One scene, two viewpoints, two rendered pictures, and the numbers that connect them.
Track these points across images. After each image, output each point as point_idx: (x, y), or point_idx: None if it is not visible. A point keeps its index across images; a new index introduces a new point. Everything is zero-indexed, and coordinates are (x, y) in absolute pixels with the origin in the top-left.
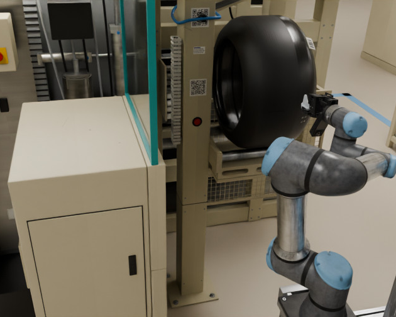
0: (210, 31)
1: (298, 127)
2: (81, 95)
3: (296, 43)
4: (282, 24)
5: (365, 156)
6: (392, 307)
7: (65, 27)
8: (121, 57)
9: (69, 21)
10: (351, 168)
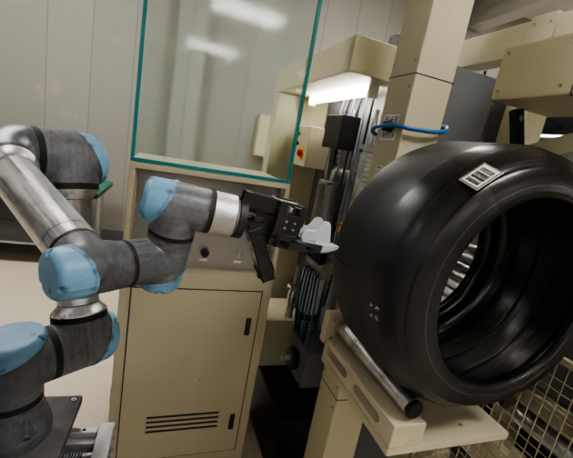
0: (394, 147)
1: (371, 329)
2: (316, 198)
3: (444, 164)
4: (482, 144)
5: (48, 187)
6: None
7: (328, 135)
8: (356, 177)
9: (331, 130)
10: None
